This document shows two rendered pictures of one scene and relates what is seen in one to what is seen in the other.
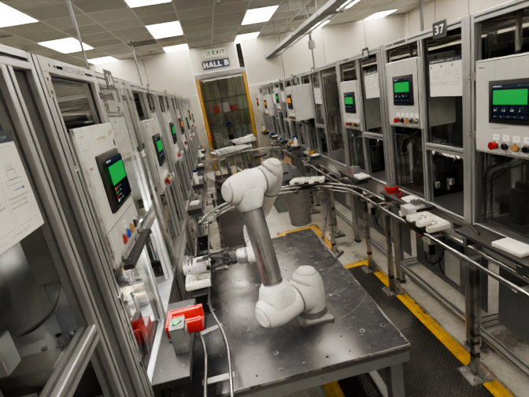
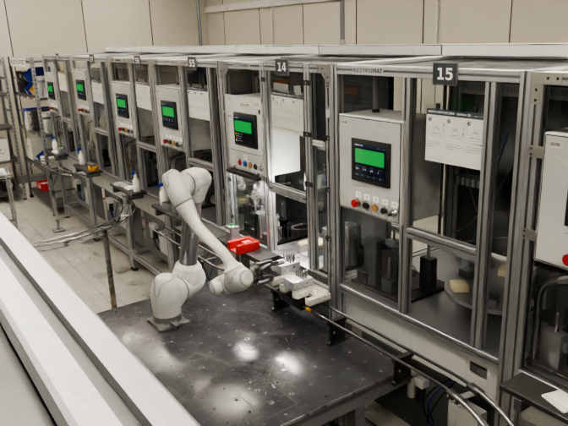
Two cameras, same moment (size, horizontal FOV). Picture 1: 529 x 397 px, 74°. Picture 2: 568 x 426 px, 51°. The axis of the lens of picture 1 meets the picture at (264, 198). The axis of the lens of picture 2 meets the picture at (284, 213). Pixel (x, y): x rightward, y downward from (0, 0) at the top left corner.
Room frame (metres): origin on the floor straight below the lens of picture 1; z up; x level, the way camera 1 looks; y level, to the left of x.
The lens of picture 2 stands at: (4.56, -0.99, 2.18)
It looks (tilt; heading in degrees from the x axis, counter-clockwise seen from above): 17 degrees down; 152
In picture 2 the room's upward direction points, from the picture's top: 2 degrees counter-clockwise
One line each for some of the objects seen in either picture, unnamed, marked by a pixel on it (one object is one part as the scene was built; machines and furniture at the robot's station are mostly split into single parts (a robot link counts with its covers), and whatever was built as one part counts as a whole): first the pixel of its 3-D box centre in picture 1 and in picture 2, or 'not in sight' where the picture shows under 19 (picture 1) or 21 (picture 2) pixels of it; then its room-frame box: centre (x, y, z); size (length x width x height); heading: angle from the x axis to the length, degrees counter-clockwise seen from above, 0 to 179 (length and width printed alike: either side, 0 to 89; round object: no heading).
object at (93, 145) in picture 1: (81, 194); (260, 132); (1.26, 0.65, 1.60); 0.42 x 0.29 x 0.46; 6
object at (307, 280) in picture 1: (307, 287); (166, 293); (1.60, -0.13, 0.85); 0.18 x 0.16 x 0.22; 125
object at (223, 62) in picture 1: (216, 64); not in sight; (9.97, 0.63, 2.82); 0.75 x 0.04 x 0.25; 96
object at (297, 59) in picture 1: (331, 89); not in sight; (10.35, -2.42, 1.65); 4.64 x 0.08 x 3.30; 96
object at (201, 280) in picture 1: (199, 275); (298, 292); (1.98, 0.48, 0.84); 0.36 x 0.14 x 0.10; 6
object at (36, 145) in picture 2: not in sight; (49, 132); (-4.14, 0.13, 1.00); 1.30 x 0.51 x 2.00; 6
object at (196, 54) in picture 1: (214, 58); not in sight; (10.02, 0.64, 2.96); 1.23 x 0.08 x 0.68; 96
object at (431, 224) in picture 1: (422, 222); not in sight; (2.15, -1.01, 0.84); 0.37 x 0.14 x 0.10; 6
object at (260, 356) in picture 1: (267, 290); (233, 341); (1.97, 0.09, 0.66); 1.50 x 1.06 x 0.04; 6
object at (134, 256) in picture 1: (137, 244); (243, 172); (1.27, 0.51, 1.37); 0.36 x 0.04 x 0.04; 6
